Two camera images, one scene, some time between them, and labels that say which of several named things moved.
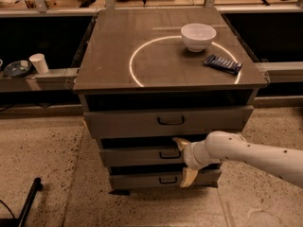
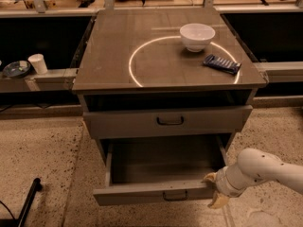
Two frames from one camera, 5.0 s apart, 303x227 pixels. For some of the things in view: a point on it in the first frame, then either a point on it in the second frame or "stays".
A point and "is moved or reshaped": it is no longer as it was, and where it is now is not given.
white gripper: x=188 y=156 -> x=222 y=182
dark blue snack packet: x=223 y=63 stays
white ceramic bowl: x=197 y=36 stays
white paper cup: x=39 y=61 stays
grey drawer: x=142 y=157 is moved or reshaped
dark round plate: x=17 y=68 stays
